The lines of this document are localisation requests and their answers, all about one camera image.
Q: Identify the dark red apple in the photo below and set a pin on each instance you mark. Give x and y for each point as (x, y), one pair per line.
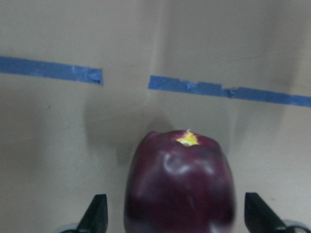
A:
(179, 182)

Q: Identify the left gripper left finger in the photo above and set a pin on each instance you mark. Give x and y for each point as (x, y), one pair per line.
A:
(95, 218)

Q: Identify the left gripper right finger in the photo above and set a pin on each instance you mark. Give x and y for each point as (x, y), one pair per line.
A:
(259, 217)

